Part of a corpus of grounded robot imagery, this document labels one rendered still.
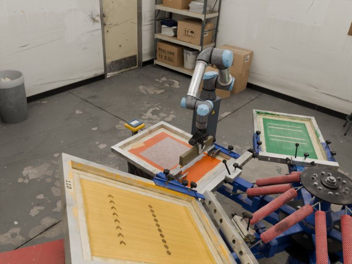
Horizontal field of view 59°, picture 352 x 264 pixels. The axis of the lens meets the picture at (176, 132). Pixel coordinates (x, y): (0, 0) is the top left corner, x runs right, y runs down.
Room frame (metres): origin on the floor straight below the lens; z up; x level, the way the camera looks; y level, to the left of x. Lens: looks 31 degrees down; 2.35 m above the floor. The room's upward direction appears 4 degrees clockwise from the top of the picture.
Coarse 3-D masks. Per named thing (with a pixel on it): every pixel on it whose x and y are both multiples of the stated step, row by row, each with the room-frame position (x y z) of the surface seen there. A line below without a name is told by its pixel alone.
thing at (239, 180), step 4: (236, 180) 1.58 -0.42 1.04; (240, 180) 1.59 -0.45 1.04; (244, 180) 1.59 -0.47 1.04; (232, 184) 1.58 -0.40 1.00; (240, 184) 1.55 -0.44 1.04; (244, 184) 1.55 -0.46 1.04; (248, 184) 1.55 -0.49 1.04; (252, 184) 1.55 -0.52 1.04; (240, 188) 1.54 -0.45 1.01; (244, 188) 1.53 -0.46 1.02; (248, 188) 1.51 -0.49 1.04
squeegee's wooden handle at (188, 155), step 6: (210, 138) 1.92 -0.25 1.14; (198, 144) 1.83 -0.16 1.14; (204, 144) 1.86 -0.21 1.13; (210, 144) 1.92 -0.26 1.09; (192, 150) 1.75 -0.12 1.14; (198, 150) 1.80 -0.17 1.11; (180, 156) 1.68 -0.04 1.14; (186, 156) 1.69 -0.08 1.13; (192, 156) 1.75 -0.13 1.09; (180, 162) 1.67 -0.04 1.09
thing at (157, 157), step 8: (152, 144) 2.07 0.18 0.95; (136, 152) 1.94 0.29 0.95; (144, 152) 1.95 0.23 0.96; (152, 152) 1.96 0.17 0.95; (160, 152) 1.96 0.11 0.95; (168, 152) 1.97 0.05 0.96; (144, 160) 1.85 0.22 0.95; (152, 160) 1.85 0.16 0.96; (160, 160) 1.86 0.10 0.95; (168, 160) 1.87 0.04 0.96; (176, 160) 1.87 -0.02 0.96; (160, 168) 1.77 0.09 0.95; (168, 168) 1.77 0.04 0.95; (192, 168) 1.79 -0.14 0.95; (192, 176) 1.70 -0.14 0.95; (200, 176) 1.71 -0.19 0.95
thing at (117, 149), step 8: (152, 128) 2.26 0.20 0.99; (168, 128) 2.31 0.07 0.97; (176, 128) 2.28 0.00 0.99; (136, 136) 2.12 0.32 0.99; (144, 136) 2.17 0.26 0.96; (184, 136) 2.20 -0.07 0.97; (120, 144) 1.99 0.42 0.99; (128, 144) 2.04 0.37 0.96; (120, 152) 1.88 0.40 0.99; (128, 160) 1.82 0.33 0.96; (136, 160) 1.80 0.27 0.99; (232, 160) 1.87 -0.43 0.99; (144, 168) 1.72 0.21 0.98; (152, 168) 1.72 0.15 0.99; (224, 168) 1.77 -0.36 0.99; (152, 176) 1.67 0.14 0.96; (216, 176) 1.68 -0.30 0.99; (200, 184) 1.58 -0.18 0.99
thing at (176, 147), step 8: (160, 136) 2.20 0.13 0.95; (168, 136) 2.21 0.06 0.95; (160, 144) 2.08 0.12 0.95; (168, 144) 2.09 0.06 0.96; (176, 144) 2.09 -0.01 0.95; (184, 144) 2.10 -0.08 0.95; (176, 152) 1.98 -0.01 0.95; (184, 152) 1.98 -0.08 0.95; (200, 160) 1.89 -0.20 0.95; (208, 160) 1.90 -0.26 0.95; (216, 160) 1.91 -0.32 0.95; (200, 168) 1.80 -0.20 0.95; (208, 168) 1.80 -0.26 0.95
